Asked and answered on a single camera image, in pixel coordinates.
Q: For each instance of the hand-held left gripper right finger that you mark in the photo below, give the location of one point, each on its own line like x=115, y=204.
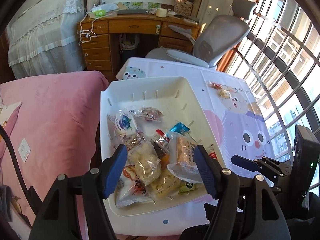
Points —
x=206, y=172

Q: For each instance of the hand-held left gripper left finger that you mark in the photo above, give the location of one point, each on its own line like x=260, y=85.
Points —
x=115, y=170

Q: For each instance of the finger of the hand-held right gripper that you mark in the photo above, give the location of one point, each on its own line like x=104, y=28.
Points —
x=211, y=211
x=245, y=161

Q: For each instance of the red-edged clear packet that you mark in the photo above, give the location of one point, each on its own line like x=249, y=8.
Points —
x=213, y=156

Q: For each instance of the green snack packet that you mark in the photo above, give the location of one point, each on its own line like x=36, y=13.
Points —
x=187, y=187

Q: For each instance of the white packet with red print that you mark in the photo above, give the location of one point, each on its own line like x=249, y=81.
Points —
x=130, y=190

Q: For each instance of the white and orange biscuit packet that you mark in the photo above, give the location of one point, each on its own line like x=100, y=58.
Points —
x=185, y=155

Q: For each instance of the clear crumbly cookie packet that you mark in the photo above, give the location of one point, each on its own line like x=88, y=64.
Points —
x=145, y=163
x=162, y=185

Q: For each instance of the clear nut cluster packet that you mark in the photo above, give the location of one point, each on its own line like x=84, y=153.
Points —
x=135, y=142
x=150, y=112

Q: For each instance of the white blueberry print packet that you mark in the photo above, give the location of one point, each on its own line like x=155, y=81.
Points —
x=123, y=125

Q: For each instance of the brown snack packet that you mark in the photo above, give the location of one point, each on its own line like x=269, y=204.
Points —
x=160, y=152

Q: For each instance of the blue candy packet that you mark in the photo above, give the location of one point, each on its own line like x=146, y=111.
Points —
x=178, y=128

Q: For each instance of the red and white label packet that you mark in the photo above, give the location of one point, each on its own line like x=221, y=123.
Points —
x=162, y=138

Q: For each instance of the white plastic tray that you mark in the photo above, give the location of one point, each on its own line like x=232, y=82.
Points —
x=150, y=92

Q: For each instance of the cartoon printed tablecloth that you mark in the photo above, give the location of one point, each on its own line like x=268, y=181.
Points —
x=237, y=115

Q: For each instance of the yellow candy packet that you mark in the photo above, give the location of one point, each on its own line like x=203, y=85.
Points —
x=225, y=93

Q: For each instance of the pink blanket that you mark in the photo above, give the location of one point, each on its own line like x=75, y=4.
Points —
x=55, y=117

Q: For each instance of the snack packets on table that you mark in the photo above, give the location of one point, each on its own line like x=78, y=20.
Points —
x=214, y=85

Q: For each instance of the white fabric label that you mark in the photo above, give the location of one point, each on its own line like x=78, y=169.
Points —
x=25, y=150

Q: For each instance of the window with metal grille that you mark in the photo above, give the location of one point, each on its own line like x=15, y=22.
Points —
x=287, y=55

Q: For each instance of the printed quilt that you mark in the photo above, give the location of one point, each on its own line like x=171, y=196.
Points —
x=7, y=110

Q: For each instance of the trash bin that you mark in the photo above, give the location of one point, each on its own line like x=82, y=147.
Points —
x=128, y=47

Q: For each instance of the grey office chair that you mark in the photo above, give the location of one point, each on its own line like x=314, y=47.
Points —
x=220, y=37

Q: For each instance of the wooden desk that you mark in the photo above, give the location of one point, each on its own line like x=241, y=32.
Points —
x=130, y=26

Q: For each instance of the white lace cover cloth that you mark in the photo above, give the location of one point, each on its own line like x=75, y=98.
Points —
x=45, y=37

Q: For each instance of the green tissue box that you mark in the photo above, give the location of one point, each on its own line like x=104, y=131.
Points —
x=98, y=12

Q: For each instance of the dark keyboard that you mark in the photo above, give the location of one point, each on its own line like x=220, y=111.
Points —
x=132, y=11

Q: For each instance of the cardboard box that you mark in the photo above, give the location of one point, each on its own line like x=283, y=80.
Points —
x=183, y=8

